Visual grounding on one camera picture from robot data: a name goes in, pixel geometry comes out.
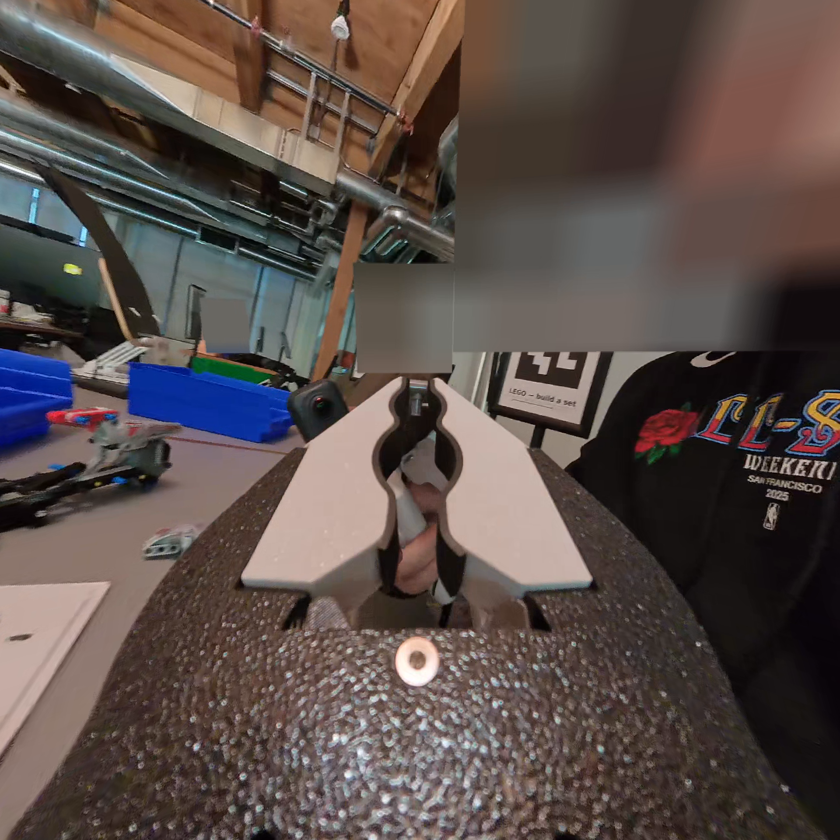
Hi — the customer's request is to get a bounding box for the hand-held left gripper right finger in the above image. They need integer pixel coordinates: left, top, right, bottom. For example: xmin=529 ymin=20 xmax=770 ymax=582
xmin=428 ymin=377 xmax=595 ymax=610

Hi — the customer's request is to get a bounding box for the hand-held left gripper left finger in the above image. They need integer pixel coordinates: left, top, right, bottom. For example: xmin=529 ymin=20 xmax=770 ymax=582
xmin=241 ymin=377 xmax=403 ymax=611

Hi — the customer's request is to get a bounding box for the silver pipe elbow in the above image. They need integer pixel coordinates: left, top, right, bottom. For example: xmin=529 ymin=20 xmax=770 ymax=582
xmin=333 ymin=169 xmax=457 ymax=262

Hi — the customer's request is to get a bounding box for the grey desk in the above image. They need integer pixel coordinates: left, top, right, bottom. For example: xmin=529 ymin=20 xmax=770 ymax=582
xmin=0 ymin=384 xmax=572 ymax=811

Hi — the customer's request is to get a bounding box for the person's right hand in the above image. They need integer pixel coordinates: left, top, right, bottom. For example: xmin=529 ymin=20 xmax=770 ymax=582
xmin=395 ymin=482 xmax=448 ymax=595

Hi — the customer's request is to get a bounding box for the black framed sign stand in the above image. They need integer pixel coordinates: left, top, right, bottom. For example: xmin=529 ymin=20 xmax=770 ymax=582
xmin=487 ymin=352 xmax=615 ymax=451

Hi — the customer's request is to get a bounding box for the blue plastic bin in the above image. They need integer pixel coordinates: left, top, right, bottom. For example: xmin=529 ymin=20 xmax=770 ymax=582
xmin=0 ymin=348 xmax=74 ymax=451
xmin=127 ymin=361 xmax=294 ymax=445

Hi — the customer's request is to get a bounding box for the small grey brick assembly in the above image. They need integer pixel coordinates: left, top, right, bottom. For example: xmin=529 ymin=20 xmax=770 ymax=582
xmin=142 ymin=523 xmax=202 ymax=560

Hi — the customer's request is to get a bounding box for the green plastic bin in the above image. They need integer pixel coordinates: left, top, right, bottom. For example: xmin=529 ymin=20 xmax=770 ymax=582
xmin=189 ymin=354 xmax=280 ymax=377

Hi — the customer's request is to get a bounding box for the black brick car chassis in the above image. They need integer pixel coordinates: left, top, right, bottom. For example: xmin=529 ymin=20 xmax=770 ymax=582
xmin=0 ymin=406 xmax=182 ymax=528

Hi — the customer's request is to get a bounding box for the person's black clothing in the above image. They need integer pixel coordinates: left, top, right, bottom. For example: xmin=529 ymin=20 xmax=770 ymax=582
xmin=564 ymin=352 xmax=840 ymax=840

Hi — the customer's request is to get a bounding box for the white metal rack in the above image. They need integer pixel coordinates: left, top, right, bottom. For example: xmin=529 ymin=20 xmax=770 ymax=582
xmin=71 ymin=340 xmax=153 ymax=383

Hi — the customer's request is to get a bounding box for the white instruction page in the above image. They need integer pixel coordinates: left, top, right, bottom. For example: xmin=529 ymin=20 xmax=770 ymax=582
xmin=0 ymin=581 xmax=112 ymax=757

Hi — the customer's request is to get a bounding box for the dark curved board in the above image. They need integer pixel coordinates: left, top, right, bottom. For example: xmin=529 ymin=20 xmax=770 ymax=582
xmin=38 ymin=163 xmax=162 ymax=340

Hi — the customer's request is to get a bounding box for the black action camera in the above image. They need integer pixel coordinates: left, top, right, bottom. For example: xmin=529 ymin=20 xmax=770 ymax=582
xmin=287 ymin=378 xmax=349 ymax=442

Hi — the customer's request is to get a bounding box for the wooden post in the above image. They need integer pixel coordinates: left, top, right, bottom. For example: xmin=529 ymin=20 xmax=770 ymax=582
xmin=311 ymin=202 xmax=370 ymax=383

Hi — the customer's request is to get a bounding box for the silver ventilation duct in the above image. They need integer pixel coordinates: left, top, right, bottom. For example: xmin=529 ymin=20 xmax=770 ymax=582
xmin=0 ymin=0 xmax=198 ymax=135

